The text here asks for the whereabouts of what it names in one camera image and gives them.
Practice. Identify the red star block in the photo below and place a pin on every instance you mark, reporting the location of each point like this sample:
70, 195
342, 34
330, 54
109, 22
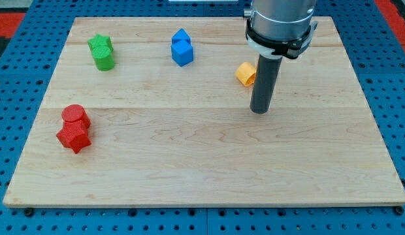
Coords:
74, 135

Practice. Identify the yellow hexagon block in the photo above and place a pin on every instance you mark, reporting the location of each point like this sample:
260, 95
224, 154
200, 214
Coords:
245, 73

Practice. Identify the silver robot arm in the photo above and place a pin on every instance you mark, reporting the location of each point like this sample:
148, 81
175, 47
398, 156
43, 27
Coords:
280, 28

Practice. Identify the black cable clamp on arm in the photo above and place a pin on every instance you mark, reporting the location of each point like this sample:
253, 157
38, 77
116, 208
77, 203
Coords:
272, 49

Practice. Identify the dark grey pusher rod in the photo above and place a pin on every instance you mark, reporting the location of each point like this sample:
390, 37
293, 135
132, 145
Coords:
263, 86

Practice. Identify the blue pentagon block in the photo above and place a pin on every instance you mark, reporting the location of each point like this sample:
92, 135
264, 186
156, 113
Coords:
181, 34

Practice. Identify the green cylinder block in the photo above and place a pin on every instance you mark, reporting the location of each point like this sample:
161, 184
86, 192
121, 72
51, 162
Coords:
102, 56

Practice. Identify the wooden board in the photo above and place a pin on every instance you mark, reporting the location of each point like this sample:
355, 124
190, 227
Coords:
165, 136

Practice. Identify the blue cube block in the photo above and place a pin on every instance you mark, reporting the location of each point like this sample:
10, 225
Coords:
182, 52

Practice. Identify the red cylinder block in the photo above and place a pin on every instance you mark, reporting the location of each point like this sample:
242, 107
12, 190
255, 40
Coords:
74, 113

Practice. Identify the green star block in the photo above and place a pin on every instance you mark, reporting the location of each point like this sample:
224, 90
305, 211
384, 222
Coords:
100, 40

